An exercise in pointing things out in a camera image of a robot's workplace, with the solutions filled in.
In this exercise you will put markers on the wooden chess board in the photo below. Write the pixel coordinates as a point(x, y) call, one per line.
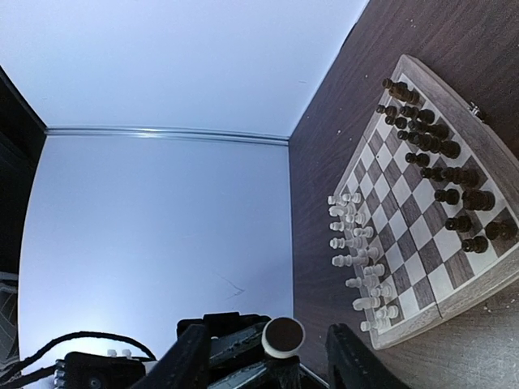
point(430, 292)

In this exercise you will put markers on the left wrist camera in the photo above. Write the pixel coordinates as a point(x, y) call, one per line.
point(85, 370)

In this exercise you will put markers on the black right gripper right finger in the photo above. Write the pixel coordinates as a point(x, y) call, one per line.
point(351, 364)

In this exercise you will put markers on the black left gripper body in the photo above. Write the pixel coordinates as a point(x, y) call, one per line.
point(237, 358)

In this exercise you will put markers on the white chess pawn dropped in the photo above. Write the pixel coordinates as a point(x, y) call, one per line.
point(352, 198)

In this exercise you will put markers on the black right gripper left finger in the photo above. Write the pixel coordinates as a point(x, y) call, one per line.
point(185, 365)

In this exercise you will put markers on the white chess piece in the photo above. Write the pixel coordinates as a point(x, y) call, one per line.
point(369, 282)
point(341, 226)
point(378, 324)

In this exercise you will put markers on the white chess pawn final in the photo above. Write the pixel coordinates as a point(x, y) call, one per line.
point(282, 337)

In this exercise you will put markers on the white chess pawn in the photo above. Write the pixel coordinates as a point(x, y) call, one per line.
point(375, 270)
point(380, 291)
point(358, 218)
point(366, 232)

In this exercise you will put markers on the dark chess pieces row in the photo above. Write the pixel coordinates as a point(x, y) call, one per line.
point(426, 205)

